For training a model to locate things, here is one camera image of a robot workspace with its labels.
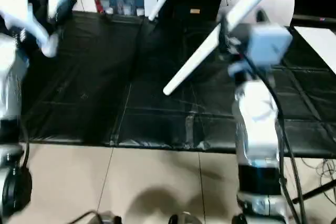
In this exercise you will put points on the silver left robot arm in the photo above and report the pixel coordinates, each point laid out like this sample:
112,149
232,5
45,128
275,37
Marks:
10,77

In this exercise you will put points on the white chair back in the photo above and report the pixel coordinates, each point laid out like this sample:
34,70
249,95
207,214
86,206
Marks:
278,6

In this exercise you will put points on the red packet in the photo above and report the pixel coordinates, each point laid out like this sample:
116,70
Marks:
98,3

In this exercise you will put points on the small white cup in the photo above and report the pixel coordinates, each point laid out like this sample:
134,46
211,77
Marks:
109,10
140,11

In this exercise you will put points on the white jar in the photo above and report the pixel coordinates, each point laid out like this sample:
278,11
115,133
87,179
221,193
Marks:
127,7

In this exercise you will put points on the black tripod leg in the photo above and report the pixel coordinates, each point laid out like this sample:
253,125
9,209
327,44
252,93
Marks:
315,191

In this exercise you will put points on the dark robot right foot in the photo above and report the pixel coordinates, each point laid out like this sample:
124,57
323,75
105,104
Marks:
183,218

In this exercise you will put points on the dark robot foot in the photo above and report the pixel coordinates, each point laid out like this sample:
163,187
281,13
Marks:
183,218
110,220

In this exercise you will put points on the dark robot left foot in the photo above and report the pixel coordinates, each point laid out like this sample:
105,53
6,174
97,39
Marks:
110,220

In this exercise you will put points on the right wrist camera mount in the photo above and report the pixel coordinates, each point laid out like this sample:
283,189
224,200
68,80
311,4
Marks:
267,43

